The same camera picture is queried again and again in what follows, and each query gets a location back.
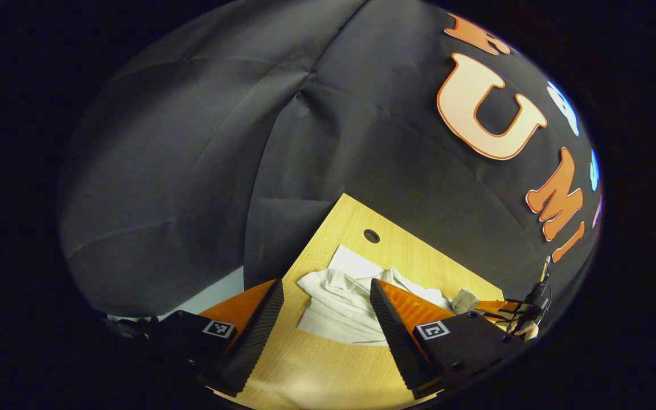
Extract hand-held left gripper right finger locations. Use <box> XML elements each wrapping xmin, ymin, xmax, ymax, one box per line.
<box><xmin>370</xmin><ymin>278</ymin><xmax>534</xmax><ymax>401</ymax></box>

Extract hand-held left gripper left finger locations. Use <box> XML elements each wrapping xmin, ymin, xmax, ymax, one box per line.
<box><xmin>137</xmin><ymin>278</ymin><xmax>286</xmax><ymax>398</ymax></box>

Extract white jeans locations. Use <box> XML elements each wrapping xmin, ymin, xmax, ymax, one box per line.
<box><xmin>296</xmin><ymin>245</ymin><xmax>481</xmax><ymax>347</ymax></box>

